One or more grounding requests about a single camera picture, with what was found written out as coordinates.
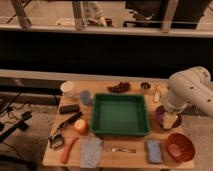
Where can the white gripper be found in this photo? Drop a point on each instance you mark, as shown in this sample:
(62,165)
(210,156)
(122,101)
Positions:
(169,120)

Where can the red yellow apple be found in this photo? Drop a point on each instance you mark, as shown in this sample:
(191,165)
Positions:
(80,126)

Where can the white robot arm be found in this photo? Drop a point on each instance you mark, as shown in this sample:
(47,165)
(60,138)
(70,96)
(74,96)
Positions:
(191,85)

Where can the purple bowl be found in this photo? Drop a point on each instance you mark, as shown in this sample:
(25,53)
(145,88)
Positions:
(159,113)

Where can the red bowl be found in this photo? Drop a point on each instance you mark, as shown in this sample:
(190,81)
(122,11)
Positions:
(180,147)

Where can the blue sponge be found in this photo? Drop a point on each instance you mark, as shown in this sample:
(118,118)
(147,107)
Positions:
(154,152)

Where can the small metal cup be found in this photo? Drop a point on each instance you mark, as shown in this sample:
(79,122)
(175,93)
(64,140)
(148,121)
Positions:
(145,86)

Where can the dark grape bunch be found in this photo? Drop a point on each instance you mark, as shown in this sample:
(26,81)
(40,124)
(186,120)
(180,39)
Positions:
(120,88)

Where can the green plastic tray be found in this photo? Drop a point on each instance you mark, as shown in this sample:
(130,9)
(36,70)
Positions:
(119,114)

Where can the silver fork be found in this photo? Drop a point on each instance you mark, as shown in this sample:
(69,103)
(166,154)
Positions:
(113,149)

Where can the grey folded cloth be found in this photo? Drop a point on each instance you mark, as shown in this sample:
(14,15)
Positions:
(90,152)

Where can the blue grey cup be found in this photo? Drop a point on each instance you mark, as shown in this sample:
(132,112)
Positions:
(85,97)

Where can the black rectangular block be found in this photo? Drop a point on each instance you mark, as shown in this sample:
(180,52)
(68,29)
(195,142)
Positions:
(69,109)

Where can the white cup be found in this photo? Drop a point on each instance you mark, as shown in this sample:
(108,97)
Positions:
(67,89)

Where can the orange carrot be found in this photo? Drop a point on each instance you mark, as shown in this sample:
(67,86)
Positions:
(67,149)

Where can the black stand on floor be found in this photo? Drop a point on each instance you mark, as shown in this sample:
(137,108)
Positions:
(21,125)

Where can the black handled brush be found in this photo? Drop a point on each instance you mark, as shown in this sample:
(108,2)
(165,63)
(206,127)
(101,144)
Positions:
(56,140)

